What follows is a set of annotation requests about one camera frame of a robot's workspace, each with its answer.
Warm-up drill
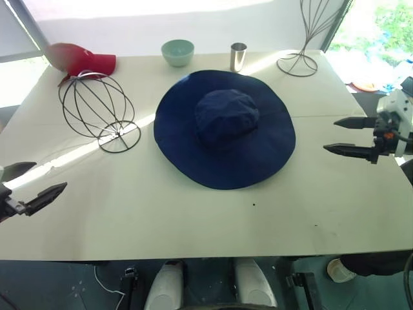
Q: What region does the pale green ceramic bowl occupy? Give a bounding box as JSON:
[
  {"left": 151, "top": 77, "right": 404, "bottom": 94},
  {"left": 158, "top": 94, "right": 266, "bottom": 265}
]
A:
[{"left": 161, "top": 39, "right": 196, "bottom": 68}]

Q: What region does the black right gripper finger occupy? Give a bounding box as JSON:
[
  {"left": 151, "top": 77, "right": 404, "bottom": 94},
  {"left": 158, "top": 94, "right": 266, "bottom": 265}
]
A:
[
  {"left": 323, "top": 143, "right": 381, "bottom": 165},
  {"left": 333, "top": 116, "right": 379, "bottom": 130}
]

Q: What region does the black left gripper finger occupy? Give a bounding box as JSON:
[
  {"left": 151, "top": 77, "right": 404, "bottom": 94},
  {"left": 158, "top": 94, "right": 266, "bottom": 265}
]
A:
[
  {"left": 1, "top": 161, "right": 38, "bottom": 183},
  {"left": 23, "top": 181, "right": 68, "bottom": 217}
]

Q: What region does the white rounded robot leg cover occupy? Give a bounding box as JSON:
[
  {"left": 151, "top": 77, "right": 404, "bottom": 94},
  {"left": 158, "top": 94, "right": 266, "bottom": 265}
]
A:
[
  {"left": 143, "top": 260, "right": 185, "bottom": 310},
  {"left": 233, "top": 258, "right": 279, "bottom": 310}
]

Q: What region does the black bundle under table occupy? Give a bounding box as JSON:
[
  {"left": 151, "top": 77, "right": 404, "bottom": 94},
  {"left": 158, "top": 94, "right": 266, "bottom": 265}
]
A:
[{"left": 340, "top": 253, "right": 413, "bottom": 278}]

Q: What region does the thin white floor cable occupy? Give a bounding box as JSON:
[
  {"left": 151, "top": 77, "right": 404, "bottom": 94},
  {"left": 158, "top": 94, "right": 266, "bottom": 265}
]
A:
[{"left": 94, "top": 263, "right": 126, "bottom": 296}]

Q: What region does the tall grey wire hat stand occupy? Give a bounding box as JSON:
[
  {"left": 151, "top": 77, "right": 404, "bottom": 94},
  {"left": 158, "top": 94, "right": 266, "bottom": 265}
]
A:
[{"left": 276, "top": 0, "right": 351, "bottom": 78}]

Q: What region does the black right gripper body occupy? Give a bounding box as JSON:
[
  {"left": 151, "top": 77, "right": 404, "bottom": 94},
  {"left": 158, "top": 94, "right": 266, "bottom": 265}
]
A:
[{"left": 372, "top": 116, "right": 401, "bottom": 158}]

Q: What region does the dark wire round-head hat stand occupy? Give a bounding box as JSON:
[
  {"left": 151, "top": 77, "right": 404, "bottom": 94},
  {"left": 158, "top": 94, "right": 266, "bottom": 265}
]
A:
[{"left": 57, "top": 70, "right": 142, "bottom": 154}]

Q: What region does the black side desk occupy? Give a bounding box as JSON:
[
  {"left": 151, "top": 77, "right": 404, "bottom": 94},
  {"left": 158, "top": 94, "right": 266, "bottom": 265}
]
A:
[{"left": 345, "top": 76, "right": 413, "bottom": 118}]

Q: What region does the shiny metal cup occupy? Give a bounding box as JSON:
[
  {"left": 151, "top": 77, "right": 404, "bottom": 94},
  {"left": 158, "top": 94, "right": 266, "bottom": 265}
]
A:
[{"left": 230, "top": 43, "right": 248, "bottom": 73}]

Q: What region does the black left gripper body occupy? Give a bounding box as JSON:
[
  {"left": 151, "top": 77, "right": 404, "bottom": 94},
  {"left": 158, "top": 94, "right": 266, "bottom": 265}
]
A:
[{"left": 0, "top": 182, "right": 27, "bottom": 224}]

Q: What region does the orange plate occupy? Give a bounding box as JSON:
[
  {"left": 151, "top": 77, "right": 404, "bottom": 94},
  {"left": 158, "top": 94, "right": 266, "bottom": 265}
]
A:
[{"left": 352, "top": 81, "right": 379, "bottom": 93}]

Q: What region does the navy blue wide-brim hat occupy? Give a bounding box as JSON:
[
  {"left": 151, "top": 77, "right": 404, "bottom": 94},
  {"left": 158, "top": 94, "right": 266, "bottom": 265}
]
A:
[{"left": 154, "top": 69, "right": 297, "bottom": 191}]

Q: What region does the red baseball cap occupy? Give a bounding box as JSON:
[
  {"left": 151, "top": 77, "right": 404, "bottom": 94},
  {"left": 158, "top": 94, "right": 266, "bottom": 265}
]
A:
[{"left": 44, "top": 42, "right": 117, "bottom": 87}]

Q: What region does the white round tape roll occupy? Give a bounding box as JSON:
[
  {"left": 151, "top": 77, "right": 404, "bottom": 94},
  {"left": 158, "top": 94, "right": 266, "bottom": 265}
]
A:
[{"left": 326, "top": 258, "right": 356, "bottom": 284}]

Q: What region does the black table leg bracket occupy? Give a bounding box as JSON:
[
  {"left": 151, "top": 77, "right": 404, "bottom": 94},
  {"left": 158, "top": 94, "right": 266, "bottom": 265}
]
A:
[
  {"left": 119, "top": 266, "right": 140, "bottom": 310},
  {"left": 285, "top": 271, "right": 319, "bottom": 310}
]

